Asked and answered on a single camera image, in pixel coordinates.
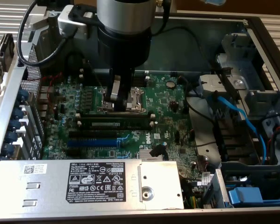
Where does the open grey metal PC case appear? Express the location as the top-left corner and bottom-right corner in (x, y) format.
(0, 10), (280, 221)

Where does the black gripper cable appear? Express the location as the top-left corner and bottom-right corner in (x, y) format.
(152, 0), (172, 37)

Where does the short black expansion slot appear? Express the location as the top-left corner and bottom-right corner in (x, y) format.
(66, 148), (82, 157)

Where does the blue disk wire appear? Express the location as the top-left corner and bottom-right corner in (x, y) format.
(206, 94), (268, 164)

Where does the long black expansion slot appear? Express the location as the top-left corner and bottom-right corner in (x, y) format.
(68, 130), (118, 139)

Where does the black wire connector on motherboard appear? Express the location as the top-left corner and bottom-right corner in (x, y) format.
(149, 144), (166, 157)

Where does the grey metal disk bay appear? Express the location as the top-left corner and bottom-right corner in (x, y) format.
(198, 32), (280, 164)

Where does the green Dell motherboard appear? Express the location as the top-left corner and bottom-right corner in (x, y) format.
(38, 73), (216, 189)

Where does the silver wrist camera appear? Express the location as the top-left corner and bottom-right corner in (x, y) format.
(57, 5), (93, 40)

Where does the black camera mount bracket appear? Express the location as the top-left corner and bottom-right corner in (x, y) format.
(68, 6), (101, 26)

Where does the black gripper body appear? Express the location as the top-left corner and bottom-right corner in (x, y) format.
(97, 24), (152, 70)

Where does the blue plastic drive latch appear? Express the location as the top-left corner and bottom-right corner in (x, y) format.
(227, 186), (280, 208)

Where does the black looped power wire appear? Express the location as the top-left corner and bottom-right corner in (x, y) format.
(64, 51), (93, 77)

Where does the silver chipset heatsink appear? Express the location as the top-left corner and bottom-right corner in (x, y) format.
(139, 149), (170, 161)

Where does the black wire with plug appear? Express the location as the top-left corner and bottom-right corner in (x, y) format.
(153, 26), (213, 70)

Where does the graphics card with metal bracket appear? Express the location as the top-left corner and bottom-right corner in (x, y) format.
(0, 34), (15, 96)

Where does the black camera cable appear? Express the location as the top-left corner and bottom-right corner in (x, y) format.
(17, 0), (81, 67)

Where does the black disk bay rail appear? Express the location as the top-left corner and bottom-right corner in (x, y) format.
(209, 60), (242, 102)

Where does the thin red wire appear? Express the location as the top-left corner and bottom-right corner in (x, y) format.
(29, 71), (64, 112)

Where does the silver power supply with label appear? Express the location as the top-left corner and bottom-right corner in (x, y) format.
(0, 160), (185, 210)

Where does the metal CPU socket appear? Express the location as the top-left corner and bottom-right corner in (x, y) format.
(97, 86), (148, 115)

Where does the blue slot retention clip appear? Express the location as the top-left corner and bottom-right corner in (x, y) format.
(8, 119), (22, 131)
(17, 90), (29, 102)
(14, 106), (28, 119)
(3, 143), (15, 156)
(6, 130), (20, 144)

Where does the blue expansion slot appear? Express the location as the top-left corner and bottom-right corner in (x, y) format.
(66, 138), (118, 147)

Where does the green RAM stick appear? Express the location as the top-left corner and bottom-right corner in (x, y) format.
(80, 117), (152, 129)

